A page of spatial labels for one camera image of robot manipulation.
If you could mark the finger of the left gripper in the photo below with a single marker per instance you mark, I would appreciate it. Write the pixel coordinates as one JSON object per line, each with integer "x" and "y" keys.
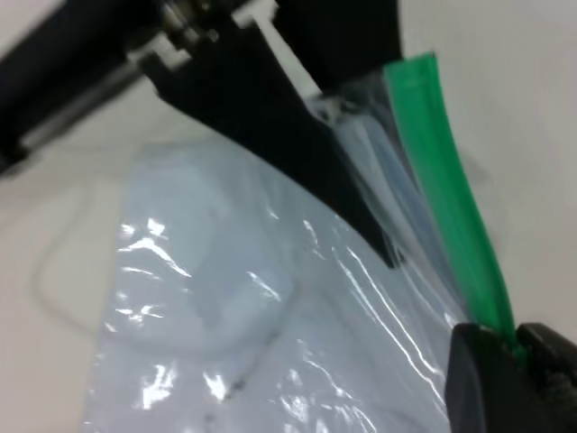
{"x": 270, "y": 126}
{"x": 351, "y": 40}

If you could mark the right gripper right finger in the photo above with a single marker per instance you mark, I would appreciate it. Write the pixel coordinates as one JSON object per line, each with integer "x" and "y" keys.
{"x": 559, "y": 374}

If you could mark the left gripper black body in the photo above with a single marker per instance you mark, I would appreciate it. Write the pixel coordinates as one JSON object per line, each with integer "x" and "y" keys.
{"x": 67, "y": 58}

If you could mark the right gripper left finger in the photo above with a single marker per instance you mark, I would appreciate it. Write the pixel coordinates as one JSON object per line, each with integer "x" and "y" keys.
{"x": 487, "y": 388}

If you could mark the clear plastic zip bag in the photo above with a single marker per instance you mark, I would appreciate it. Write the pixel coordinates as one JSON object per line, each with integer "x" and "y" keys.
{"x": 315, "y": 338}

